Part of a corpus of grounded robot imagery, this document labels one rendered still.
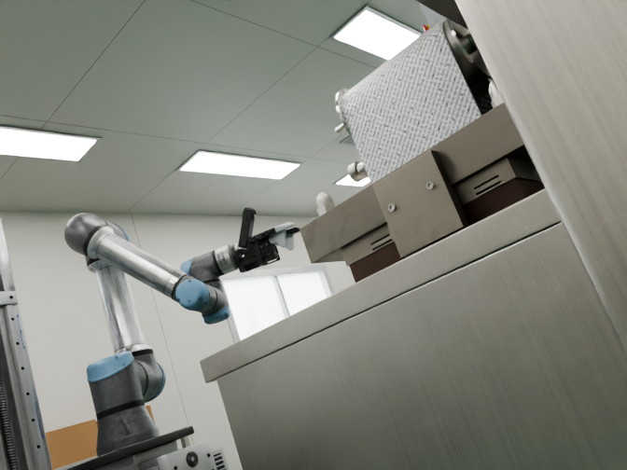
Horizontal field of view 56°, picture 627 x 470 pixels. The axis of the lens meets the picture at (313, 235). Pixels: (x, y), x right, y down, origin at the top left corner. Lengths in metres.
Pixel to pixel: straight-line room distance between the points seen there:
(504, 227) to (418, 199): 0.14
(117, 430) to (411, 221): 0.98
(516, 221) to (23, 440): 1.18
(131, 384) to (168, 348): 3.52
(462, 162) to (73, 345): 4.12
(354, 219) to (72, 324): 3.99
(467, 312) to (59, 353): 4.09
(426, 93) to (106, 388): 1.02
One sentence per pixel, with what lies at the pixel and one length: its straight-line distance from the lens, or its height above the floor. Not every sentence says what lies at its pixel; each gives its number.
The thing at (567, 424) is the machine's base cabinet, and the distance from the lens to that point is 0.70.
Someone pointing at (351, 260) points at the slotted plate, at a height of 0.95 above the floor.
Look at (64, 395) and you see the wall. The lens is 4.57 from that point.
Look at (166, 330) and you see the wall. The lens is 5.12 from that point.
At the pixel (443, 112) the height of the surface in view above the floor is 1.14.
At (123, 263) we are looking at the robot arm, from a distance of 1.60.
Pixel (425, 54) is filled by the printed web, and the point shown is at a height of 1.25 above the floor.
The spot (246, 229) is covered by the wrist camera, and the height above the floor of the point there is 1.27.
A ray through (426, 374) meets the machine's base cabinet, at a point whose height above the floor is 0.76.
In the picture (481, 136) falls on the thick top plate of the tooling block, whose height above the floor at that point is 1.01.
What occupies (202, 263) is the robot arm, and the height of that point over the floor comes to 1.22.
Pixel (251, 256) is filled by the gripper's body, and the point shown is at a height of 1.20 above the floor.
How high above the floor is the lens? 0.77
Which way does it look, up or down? 15 degrees up
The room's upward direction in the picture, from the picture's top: 20 degrees counter-clockwise
